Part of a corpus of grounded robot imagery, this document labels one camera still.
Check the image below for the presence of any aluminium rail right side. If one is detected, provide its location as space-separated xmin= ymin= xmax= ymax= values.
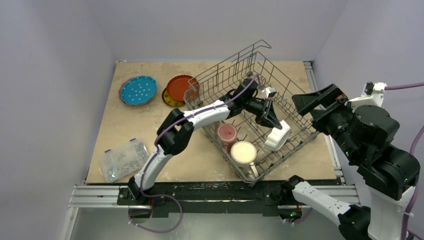
xmin=303 ymin=60 xmax=362 ymax=208

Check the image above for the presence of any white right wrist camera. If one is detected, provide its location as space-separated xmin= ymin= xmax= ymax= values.
xmin=348 ymin=82 xmax=387 ymax=112

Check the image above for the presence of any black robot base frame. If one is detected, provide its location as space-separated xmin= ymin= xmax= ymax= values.
xmin=117 ymin=180 xmax=308 ymax=221

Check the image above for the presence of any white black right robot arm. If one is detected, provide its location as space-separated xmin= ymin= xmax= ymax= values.
xmin=280 ymin=82 xmax=421 ymax=240

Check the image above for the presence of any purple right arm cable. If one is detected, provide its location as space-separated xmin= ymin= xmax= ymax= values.
xmin=384 ymin=82 xmax=424 ymax=240

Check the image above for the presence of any aluminium rail front left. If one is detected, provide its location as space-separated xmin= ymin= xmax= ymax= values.
xmin=68 ymin=185 xmax=120 ymax=208

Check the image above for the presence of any blue polka dot plate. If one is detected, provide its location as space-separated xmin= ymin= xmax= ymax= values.
xmin=118 ymin=75 xmax=157 ymax=106

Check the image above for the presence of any grey wire dish rack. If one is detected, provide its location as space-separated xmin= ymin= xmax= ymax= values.
xmin=185 ymin=40 xmax=322 ymax=185

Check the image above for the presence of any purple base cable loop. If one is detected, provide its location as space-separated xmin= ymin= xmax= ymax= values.
xmin=127 ymin=194 xmax=184 ymax=234

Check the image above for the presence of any orange fluted plate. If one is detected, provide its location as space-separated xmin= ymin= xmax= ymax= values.
xmin=166 ymin=75 xmax=200 ymax=102

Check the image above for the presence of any clear plastic screw box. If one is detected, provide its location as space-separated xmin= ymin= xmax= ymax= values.
xmin=100 ymin=138 xmax=150 ymax=183

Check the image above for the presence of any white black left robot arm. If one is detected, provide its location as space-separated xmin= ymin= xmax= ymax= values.
xmin=128 ymin=75 xmax=283 ymax=205

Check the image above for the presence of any green interior mushroom mug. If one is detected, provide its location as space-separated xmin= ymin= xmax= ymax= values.
xmin=230 ymin=141 xmax=259 ymax=180

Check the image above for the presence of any pink ghost pattern mug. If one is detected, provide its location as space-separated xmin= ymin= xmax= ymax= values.
xmin=216 ymin=123 xmax=238 ymax=152

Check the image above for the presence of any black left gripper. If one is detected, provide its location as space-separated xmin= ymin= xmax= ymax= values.
xmin=242 ymin=96 xmax=282 ymax=130

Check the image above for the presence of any aluminium rail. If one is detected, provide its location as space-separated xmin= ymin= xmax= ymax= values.
xmin=68 ymin=185 xmax=120 ymax=208
xmin=303 ymin=60 xmax=362 ymax=208

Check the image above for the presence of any yellow plate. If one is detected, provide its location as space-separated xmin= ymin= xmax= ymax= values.
xmin=161 ymin=88 xmax=186 ymax=108

